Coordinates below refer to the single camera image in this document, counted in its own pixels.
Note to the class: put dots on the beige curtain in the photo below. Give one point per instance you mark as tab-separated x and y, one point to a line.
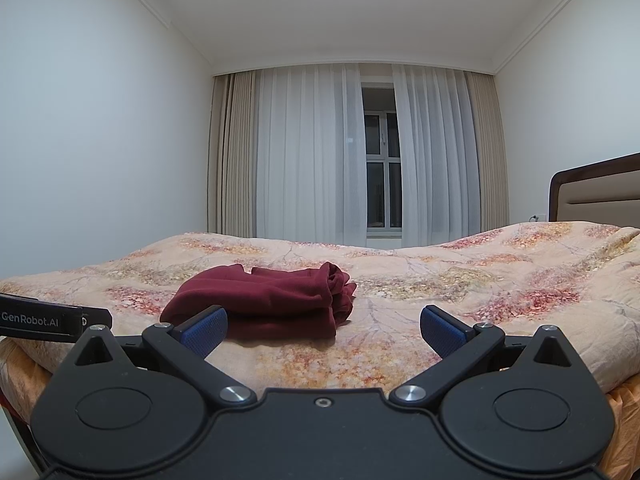
232	160
492	160

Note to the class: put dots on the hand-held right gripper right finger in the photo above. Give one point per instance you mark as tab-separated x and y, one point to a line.
440	330

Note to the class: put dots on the bed with floral blanket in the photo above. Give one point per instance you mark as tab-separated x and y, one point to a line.
450	300

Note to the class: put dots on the orange bed sheet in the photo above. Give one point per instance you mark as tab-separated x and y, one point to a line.
20	365

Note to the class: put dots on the dark red sweater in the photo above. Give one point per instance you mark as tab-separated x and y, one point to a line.
270	300

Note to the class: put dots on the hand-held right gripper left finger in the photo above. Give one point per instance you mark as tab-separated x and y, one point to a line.
207	330

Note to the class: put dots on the brown padded headboard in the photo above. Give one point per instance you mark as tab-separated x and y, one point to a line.
600	195

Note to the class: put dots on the sheer white curtain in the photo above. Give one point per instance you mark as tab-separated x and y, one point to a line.
305	160
435	160

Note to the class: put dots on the window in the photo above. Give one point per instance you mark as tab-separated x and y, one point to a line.
382	185

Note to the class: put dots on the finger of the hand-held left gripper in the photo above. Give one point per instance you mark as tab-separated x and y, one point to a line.
97	317

